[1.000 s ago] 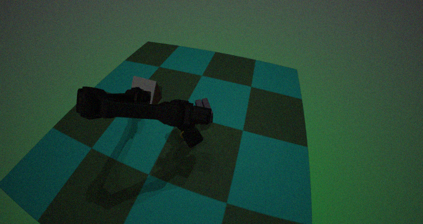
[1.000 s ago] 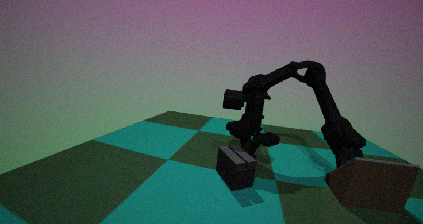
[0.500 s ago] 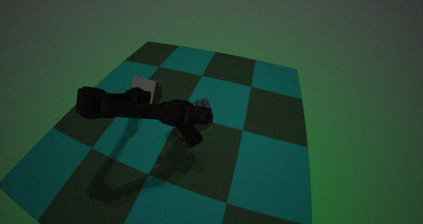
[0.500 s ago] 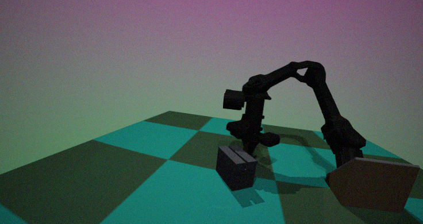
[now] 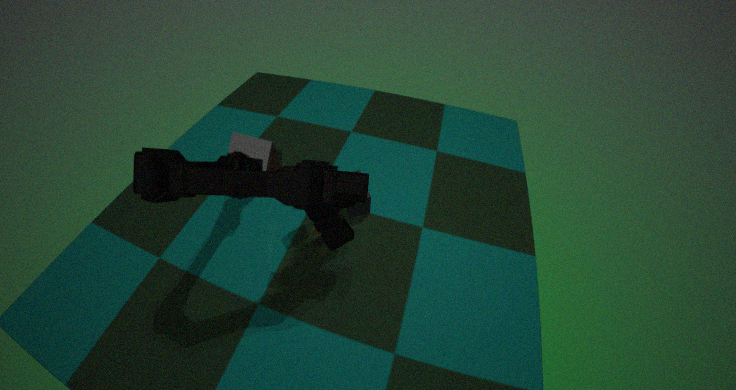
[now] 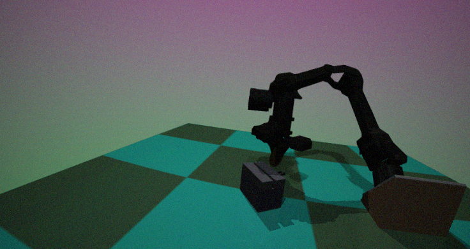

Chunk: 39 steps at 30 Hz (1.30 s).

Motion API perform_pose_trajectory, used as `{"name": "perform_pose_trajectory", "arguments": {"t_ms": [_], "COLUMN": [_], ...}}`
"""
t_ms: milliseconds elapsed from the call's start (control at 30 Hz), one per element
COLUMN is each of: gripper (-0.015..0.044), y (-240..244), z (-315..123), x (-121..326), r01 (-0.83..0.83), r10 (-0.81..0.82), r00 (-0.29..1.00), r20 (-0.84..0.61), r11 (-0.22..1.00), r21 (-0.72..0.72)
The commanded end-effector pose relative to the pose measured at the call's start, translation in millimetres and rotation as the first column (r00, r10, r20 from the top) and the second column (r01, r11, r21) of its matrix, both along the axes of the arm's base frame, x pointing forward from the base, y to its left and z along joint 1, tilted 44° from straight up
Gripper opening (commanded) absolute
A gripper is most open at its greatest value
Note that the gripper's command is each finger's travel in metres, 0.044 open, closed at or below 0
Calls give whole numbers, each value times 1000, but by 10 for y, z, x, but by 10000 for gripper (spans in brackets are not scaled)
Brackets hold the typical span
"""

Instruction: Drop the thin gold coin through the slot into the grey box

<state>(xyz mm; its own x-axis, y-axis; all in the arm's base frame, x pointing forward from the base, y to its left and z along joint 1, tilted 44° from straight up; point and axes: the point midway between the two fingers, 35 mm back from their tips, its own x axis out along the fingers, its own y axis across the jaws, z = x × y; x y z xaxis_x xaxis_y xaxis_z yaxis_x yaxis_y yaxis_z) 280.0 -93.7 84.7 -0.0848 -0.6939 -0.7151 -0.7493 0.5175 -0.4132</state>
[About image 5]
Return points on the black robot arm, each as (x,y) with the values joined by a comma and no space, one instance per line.
(162,175)

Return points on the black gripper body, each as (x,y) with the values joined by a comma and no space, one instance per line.
(336,235)

